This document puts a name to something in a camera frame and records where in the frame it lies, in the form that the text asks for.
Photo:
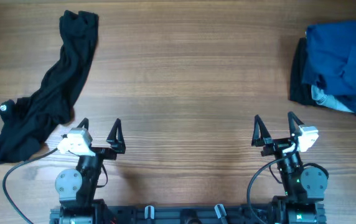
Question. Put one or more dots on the blue garment pile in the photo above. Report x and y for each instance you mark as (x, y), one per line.
(330, 63)

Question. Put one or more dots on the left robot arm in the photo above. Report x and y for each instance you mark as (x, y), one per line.
(76, 187)

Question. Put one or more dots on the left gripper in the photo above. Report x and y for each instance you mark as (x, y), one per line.
(117, 144)

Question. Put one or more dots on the black t-shirt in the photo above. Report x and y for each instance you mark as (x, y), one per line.
(29, 121)

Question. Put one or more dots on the grey white garment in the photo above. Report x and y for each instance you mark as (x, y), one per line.
(329, 101)

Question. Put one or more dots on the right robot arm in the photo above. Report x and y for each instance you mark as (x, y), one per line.
(304, 184)

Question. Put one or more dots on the black garment under pile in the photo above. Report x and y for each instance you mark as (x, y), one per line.
(300, 92)

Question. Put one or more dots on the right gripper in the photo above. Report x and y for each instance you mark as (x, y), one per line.
(275, 144)

